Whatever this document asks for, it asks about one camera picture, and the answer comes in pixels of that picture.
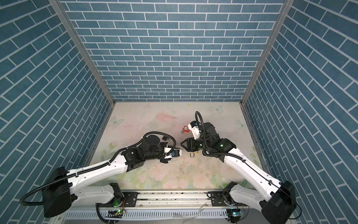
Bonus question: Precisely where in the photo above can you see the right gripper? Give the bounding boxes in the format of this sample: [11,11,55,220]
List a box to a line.
[180,136,212,151]

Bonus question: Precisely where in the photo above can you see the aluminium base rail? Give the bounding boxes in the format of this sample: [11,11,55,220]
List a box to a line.
[50,189,297,224]

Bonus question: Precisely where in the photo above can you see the red padlock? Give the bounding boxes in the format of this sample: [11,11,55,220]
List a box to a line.
[181,126,190,133]

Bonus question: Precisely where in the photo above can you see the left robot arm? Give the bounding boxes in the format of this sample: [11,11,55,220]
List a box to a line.
[19,131,181,217]

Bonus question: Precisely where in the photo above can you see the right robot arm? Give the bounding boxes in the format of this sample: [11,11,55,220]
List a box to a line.
[181,111,301,224]

